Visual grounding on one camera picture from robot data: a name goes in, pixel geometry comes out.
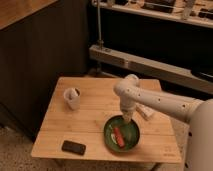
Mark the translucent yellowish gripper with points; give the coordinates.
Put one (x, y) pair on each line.
(127, 117)

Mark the green ceramic bowl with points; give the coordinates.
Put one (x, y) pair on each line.
(130, 133)

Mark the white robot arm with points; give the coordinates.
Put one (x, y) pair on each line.
(198, 114)

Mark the white tube bottle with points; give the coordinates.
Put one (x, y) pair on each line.
(144, 111)

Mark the red carrot toy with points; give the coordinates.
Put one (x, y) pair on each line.
(118, 136)

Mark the wooden folding table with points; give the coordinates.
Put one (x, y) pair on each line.
(98, 103)

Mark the black smartphone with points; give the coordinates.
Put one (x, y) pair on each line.
(73, 147)

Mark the metal shelf rack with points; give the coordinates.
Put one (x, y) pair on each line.
(177, 53)

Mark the dark wooden cabinet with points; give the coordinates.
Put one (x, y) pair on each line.
(34, 53)

